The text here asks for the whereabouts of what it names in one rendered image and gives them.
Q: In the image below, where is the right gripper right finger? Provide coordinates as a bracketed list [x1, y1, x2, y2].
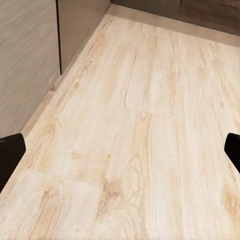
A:
[224, 133, 240, 173]

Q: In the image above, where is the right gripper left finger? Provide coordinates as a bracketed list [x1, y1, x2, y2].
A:
[0, 132, 26, 193]

